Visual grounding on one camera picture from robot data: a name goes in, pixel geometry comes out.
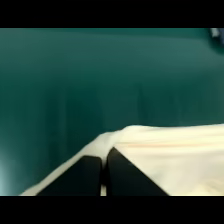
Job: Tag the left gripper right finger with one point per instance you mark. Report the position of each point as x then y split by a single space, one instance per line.
128 178

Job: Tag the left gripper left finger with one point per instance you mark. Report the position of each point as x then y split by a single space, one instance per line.
80 178

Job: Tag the white garment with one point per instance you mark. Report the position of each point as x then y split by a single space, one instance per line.
176 160

